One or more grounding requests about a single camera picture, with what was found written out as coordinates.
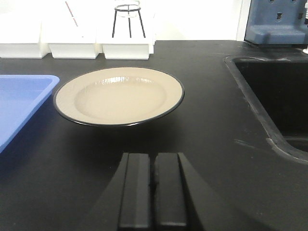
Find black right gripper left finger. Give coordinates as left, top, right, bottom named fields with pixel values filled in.
left=88, top=153, right=151, bottom=231

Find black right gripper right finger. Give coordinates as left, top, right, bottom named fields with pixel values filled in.
left=154, top=153, right=237, bottom=231

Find beige plate with black rim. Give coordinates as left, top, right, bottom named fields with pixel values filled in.
left=54, top=67, right=185, bottom=127

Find blue plastic tray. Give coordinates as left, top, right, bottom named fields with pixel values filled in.
left=0, top=75, right=60, bottom=151

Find black lab sink basin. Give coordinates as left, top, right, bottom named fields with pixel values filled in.
left=224, top=56, right=308, bottom=164

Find white right storage bin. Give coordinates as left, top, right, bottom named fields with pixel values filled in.
left=96, top=0, right=155, bottom=60

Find white storage bin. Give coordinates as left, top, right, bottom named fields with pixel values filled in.
left=42, top=0, right=103, bottom=59
left=96, top=0, right=155, bottom=60
left=0, top=13, right=50, bottom=59

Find white middle storage bin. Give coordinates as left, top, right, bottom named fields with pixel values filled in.
left=42, top=0, right=103, bottom=59

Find blue grey lab rack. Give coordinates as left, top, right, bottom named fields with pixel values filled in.
left=244, top=0, right=308, bottom=45

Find white left storage bin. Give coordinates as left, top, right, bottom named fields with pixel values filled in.
left=0, top=13, right=50, bottom=59

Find black wire tripod stand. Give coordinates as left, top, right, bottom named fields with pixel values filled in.
left=112, top=3, right=146, bottom=38

